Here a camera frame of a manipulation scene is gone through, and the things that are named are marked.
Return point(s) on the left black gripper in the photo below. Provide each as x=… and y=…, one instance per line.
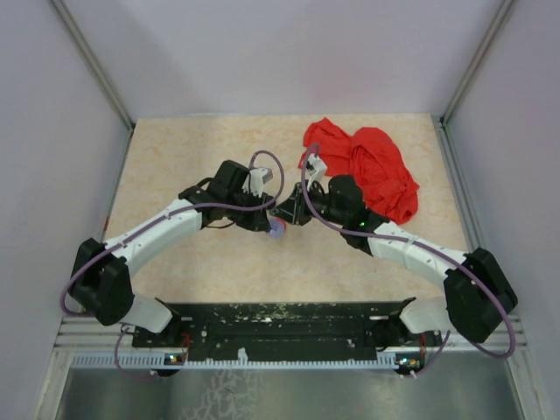
x=258, y=221

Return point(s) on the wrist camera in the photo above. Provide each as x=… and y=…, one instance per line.
x=316, y=169
x=256, y=180

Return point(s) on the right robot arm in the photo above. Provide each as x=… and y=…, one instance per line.
x=477, y=296

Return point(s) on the white slotted cable duct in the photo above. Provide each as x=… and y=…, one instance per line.
x=130, y=360

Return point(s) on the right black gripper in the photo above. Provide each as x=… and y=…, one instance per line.
x=294, y=210

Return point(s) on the purple earbud charging case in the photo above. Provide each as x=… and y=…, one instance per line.
x=276, y=228

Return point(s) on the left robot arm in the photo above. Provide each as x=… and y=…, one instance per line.
x=102, y=272

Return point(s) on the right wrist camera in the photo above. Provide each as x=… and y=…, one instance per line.
x=316, y=169

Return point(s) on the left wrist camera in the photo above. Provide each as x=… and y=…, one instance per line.
x=256, y=180

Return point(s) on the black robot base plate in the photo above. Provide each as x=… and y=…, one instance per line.
x=292, y=332

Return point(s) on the red crumpled cloth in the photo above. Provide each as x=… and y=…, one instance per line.
x=374, y=161

